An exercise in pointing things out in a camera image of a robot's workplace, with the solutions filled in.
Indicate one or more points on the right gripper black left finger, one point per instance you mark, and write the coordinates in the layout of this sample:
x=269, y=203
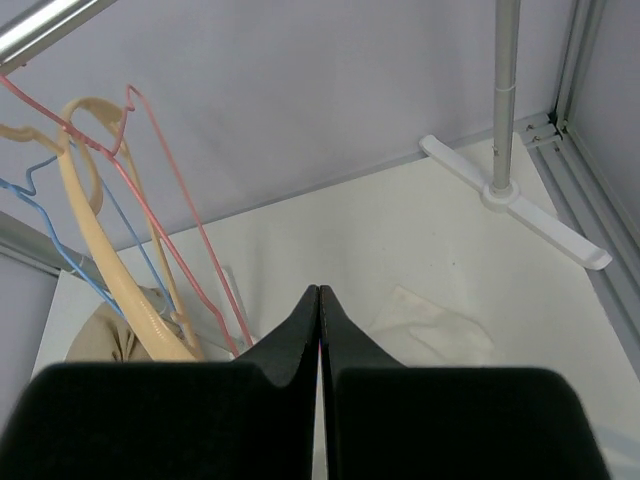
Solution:
x=250, y=418

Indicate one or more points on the light blue wire hanger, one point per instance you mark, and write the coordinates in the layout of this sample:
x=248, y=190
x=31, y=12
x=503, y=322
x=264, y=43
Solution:
x=74, y=261

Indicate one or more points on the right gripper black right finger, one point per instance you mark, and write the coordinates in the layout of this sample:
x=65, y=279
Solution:
x=385, y=420

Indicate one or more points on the beige t shirt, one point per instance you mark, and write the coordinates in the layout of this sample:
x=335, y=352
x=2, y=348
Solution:
x=106, y=337

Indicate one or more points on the cream white t shirt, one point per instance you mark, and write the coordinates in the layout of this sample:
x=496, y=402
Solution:
x=418, y=332

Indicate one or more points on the silver clothes rack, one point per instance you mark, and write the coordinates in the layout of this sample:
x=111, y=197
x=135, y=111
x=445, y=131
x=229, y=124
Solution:
x=45, y=23

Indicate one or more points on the pink wire hanger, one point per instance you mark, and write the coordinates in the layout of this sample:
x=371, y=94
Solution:
x=201, y=116

